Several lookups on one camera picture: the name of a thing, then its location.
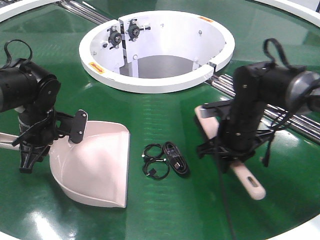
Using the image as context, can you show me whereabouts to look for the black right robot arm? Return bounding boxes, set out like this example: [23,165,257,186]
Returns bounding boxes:
[196,62,320,172]

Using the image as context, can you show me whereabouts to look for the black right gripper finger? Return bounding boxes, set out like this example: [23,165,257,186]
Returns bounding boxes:
[196,141,225,159]
[201,99,233,118]

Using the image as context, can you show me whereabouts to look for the white inner conveyor ring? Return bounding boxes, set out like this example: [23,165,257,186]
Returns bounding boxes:
[78,10,236,95]

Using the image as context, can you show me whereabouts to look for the pink plastic dustpan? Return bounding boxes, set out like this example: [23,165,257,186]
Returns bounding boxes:
[0,120,131,209]

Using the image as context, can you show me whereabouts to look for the yellow arrow sticker rear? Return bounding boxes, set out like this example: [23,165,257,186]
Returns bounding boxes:
[198,16,214,23]

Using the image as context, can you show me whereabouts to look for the pink hand brush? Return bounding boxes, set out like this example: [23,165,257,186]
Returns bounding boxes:
[194,105,266,200]

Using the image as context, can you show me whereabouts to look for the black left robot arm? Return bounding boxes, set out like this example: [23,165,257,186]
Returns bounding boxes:
[0,58,88,174]

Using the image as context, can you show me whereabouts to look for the thin black cable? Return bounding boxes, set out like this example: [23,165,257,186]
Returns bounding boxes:
[141,144,171,180]

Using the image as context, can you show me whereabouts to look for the rear steel conveyor rollers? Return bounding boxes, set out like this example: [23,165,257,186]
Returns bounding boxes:
[57,0,112,25]

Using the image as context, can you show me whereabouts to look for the white rim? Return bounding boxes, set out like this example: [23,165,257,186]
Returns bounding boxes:
[255,0,320,28]
[0,0,58,22]

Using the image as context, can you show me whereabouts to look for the left black bearing block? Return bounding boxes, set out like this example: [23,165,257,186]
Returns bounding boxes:
[108,25,122,50]

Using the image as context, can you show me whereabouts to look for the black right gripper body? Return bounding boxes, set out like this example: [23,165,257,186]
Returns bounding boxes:
[206,115,275,173]

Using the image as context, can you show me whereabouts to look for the thick black usb cable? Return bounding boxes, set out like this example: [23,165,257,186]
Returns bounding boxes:
[162,141,190,176]

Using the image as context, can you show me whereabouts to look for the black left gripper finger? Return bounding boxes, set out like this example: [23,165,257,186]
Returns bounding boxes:
[56,109,88,144]
[19,146,47,174]

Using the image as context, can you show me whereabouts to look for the yellow arrow sticker front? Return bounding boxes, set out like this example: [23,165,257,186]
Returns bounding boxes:
[89,61,105,75]

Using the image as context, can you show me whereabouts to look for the green conveyor belt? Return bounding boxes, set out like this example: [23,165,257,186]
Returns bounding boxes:
[0,3,320,240]

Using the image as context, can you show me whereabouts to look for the black bearing block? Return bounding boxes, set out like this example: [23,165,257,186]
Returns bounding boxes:
[108,25,122,50]
[126,19,151,42]

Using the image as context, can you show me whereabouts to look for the white outer rim left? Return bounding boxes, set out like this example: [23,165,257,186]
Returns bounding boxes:
[0,0,58,22]

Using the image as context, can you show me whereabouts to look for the steel conveyor rollers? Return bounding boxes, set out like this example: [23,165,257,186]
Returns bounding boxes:
[205,74,320,145]
[57,0,112,25]

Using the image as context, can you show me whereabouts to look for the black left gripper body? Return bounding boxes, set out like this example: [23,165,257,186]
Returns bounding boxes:
[11,106,73,148]

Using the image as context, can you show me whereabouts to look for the yellow arrow sticker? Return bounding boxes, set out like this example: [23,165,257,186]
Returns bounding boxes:
[198,16,214,23]
[89,61,105,75]

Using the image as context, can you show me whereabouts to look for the right black bearing block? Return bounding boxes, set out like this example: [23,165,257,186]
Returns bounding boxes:
[126,19,151,42]

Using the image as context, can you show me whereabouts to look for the right steel conveyor rollers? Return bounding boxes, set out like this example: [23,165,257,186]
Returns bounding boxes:
[205,74,320,145]

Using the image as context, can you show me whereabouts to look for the white outer rim right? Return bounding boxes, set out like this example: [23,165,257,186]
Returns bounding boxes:
[255,0,320,28]

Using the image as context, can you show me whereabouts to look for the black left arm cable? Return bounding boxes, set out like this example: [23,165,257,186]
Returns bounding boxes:
[0,39,34,70]

